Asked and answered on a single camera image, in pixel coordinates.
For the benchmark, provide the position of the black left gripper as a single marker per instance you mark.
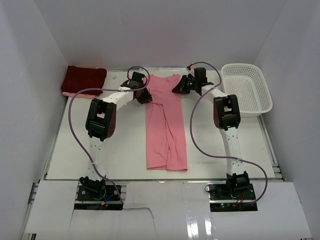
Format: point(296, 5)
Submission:
point(142, 94)

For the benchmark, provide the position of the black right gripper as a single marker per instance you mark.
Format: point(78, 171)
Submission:
point(185, 85)

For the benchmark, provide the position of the white perforated plastic basket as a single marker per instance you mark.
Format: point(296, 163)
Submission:
point(247, 82)

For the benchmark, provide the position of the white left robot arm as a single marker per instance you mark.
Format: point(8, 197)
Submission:
point(101, 125)

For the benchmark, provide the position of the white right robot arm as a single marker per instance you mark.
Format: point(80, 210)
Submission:
point(226, 118)

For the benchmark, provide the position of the white paper strip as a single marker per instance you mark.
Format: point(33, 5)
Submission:
point(166, 69)

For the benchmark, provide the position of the folded dark red t-shirt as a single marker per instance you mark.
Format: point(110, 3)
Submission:
point(80, 78)

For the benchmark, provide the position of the folded light pink t-shirt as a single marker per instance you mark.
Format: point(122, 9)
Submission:
point(80, 95)

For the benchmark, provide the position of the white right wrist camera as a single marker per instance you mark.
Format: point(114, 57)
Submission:
point(191, 73)

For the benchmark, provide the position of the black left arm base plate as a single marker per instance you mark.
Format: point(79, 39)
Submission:
point(107, 200)

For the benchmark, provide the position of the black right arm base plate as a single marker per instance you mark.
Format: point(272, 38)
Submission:
point(222, 201)

